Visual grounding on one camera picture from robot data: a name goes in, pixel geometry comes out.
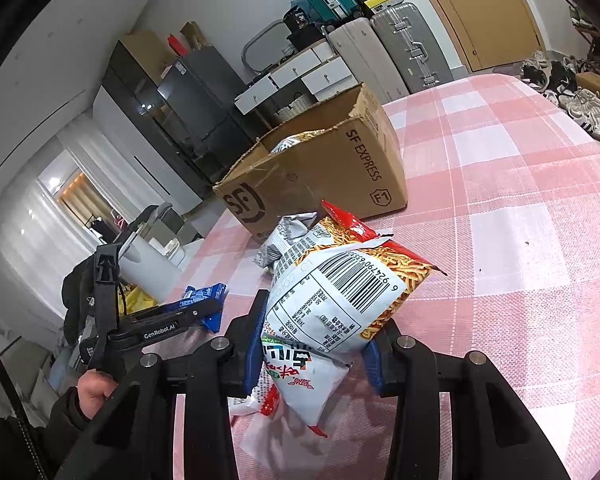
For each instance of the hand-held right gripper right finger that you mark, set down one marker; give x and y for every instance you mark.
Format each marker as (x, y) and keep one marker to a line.
(372, 365)

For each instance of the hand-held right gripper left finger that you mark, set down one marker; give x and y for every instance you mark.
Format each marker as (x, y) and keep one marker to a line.
(254, 360)

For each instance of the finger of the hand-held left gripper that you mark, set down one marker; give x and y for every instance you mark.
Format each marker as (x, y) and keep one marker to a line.
(172, 309)
(155, 332)

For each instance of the blue snack packet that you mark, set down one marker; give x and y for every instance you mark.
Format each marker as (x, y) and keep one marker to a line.
(202, 296)

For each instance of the yellow noodle snack bag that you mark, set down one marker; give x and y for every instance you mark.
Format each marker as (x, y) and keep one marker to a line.
(340, 280)
(300, 140)

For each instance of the brown cardboard box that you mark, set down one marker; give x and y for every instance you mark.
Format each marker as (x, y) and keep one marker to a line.
(330, 170)

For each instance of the person's left forearm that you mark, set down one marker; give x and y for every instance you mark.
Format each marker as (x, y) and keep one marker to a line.
(65, 425)

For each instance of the person's left hand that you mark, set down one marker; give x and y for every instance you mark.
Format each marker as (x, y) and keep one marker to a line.
(92, 390)

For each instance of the black jacket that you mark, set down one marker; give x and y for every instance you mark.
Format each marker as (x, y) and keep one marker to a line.
(77, 290)

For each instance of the white cup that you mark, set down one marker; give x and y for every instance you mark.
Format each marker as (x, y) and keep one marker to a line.
(147, 270)

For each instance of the white red snack bag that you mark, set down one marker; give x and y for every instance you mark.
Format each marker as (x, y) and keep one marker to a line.
(300, 395)

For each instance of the grey chair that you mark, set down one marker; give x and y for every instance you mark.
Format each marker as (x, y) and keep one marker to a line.
(172, 225)

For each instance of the white curtains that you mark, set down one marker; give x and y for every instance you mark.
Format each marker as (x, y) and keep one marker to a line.
(20, 240)

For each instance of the grey white snack bag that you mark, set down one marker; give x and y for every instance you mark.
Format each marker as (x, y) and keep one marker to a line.
(285, 240)

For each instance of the white wardrobe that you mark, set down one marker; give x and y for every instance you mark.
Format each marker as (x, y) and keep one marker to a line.
(130, 160)

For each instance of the dark glass cabinet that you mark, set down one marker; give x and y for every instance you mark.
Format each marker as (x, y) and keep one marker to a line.
(130, 110)

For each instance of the grey refrigerator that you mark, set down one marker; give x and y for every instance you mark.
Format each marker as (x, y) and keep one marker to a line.
(200, 100)

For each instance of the woven laundry basket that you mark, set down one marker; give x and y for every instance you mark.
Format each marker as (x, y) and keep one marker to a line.
(292, 105)

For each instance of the flat cardboard box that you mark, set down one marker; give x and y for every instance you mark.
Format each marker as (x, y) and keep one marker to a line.
(147, 50)

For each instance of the red paper bag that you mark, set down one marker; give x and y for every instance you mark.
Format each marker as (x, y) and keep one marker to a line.
(176, 45)

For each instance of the white drawer desk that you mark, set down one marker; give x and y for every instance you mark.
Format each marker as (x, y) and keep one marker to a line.
(300, 75)

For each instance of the tall brown cardboard piece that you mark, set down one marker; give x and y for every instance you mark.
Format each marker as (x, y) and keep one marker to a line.
(192, 35)

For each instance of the oval mirror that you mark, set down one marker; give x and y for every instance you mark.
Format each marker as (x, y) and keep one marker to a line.
(265, 47)

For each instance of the beige suitcase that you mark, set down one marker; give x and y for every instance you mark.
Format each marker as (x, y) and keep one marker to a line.
(365, 60)

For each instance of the black printed box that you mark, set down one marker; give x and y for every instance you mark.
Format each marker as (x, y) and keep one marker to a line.
(302, 22)

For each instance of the silver suitcase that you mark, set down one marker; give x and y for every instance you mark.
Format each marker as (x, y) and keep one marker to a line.
(410, 45)

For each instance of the pile of shoes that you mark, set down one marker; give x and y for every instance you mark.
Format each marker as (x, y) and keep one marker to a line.
(575, 100)

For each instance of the small cardboard box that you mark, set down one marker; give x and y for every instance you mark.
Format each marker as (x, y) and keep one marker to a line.
(595, 85)

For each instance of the wooden door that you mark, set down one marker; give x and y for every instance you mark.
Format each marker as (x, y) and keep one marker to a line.
(485, 15)

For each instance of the shoe rack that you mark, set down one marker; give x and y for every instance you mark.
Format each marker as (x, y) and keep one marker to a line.
(585, 25)

